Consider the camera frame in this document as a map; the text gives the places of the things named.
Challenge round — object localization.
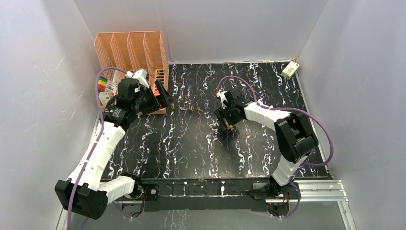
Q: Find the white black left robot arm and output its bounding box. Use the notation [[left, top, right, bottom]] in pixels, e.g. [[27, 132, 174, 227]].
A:
[[55, 77, 174, 219]]

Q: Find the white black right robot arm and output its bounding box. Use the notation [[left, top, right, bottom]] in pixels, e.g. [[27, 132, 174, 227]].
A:
[[215, 89, 318, 198]]

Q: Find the small white red box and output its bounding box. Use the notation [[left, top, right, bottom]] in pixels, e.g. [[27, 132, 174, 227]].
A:
[[98, 92, 114, 106]]

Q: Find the pink plastic file organizer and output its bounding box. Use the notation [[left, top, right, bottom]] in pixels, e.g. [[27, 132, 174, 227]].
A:
[[94, 31, 169, 95]]

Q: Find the colourful marker pen set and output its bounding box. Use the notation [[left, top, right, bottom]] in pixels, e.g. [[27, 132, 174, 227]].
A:
[[97, 77, 118, 94]]

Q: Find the white green small box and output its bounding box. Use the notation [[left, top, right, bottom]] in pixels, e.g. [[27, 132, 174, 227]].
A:
[[281, 61, 300, 80]]

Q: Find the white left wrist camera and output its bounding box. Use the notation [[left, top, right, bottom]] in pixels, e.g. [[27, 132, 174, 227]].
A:
[[125, 69, 149, 89]]

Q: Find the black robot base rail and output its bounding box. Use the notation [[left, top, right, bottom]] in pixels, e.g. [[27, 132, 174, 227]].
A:
[[113, 177, 300, 213]]

